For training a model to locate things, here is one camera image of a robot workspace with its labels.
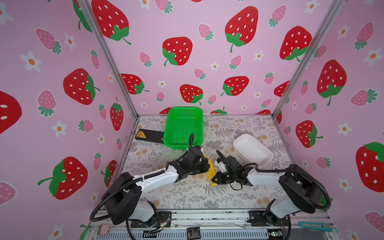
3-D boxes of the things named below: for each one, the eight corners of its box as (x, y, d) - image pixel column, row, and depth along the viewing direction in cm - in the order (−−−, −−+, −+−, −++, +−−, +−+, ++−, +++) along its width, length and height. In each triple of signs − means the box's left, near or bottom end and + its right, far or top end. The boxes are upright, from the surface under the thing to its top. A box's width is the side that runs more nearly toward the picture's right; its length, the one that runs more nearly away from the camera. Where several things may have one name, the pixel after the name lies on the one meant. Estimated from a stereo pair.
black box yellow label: (135, 139, 109) (133, 136, 106) (140, 130, 114) (139, 127, 111) (162, 144, 106) (161, 141, 103) (166, 135, 111) (165, 132, 108)
